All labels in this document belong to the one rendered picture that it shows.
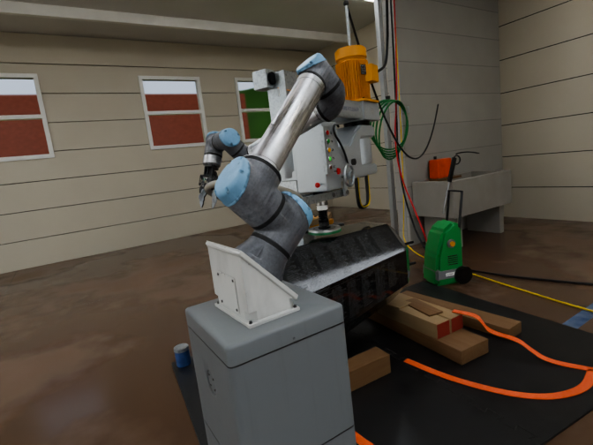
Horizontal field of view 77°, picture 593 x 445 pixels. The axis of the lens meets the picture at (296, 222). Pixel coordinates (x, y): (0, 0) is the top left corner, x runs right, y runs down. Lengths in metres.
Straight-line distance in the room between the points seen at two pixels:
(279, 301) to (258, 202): 0.31
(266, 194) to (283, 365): 0.50
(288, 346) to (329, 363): 0.17
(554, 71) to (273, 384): 6.22
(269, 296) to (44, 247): 7.21
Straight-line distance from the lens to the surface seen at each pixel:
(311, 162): 2.32
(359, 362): 2.33
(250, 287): 1.10
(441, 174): 5.44
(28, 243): 8.16
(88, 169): 8.12
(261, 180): 1.15
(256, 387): 1.13
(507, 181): 5.90
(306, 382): 1.22
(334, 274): 2.24
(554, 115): 6.75
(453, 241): 3.73
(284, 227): 1.20
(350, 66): 2.98
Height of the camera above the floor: 1.31
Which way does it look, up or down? 9 degrees down
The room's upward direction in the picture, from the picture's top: 7 degrees counter-clockwise
